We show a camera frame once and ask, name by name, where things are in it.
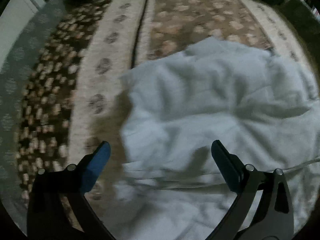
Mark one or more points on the white patterned wardrobe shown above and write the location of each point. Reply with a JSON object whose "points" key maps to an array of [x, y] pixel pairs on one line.
{"points": [[15, 14]]}

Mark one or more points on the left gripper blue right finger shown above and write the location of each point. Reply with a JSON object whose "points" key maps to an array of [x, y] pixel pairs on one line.
{"points": [[263, 206]]}

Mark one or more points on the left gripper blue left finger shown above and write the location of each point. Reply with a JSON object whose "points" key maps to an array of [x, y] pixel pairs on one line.
{"points": [[58, 208]]}

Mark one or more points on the light blue puffer jacket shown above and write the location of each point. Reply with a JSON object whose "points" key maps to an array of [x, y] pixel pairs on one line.
{"points": [[262, 107]]}

